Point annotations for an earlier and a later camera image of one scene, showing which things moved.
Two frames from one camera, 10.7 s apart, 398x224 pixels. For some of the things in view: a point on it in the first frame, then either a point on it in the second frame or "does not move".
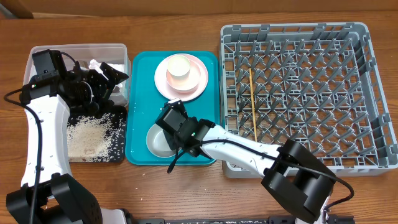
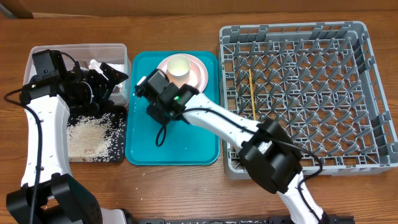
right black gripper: (176, 142) → (157, 109)
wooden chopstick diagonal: (252, 104) does not move
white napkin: (95, 65) does not move
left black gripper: (105, 86) does not move
